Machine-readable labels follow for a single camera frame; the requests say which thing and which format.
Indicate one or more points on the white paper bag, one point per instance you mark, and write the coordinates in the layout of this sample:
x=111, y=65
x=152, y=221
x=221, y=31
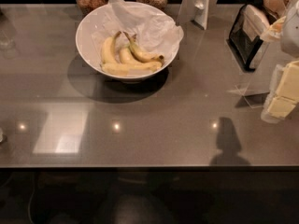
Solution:
x=196, y=11

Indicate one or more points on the middle yellow banana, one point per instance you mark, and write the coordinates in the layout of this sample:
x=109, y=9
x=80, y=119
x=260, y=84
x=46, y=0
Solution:
x=126, y=56

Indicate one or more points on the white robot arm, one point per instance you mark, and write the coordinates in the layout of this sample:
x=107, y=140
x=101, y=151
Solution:
x=286, y=31

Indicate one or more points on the white crumpled paper liner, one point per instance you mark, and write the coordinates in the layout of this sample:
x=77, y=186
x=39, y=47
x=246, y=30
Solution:
x=155, y=31

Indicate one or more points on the clear acrylic stand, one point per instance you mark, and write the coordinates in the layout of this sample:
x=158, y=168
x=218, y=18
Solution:
x=252, y=83

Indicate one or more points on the left yellow banana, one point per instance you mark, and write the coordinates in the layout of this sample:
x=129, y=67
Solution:
x=108, y=49

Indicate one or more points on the bottom yellow banana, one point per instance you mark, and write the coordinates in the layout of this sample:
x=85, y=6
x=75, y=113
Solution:
x=131, y=70

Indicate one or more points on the brown paper bag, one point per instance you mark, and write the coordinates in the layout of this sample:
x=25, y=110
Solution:
x=275, y=7

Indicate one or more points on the right spotted yellow banana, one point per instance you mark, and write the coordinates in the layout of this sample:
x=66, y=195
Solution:
x=142, y=55

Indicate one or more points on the white ceramic bowl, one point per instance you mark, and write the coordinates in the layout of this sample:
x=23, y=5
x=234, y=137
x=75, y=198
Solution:
x=91, y=54

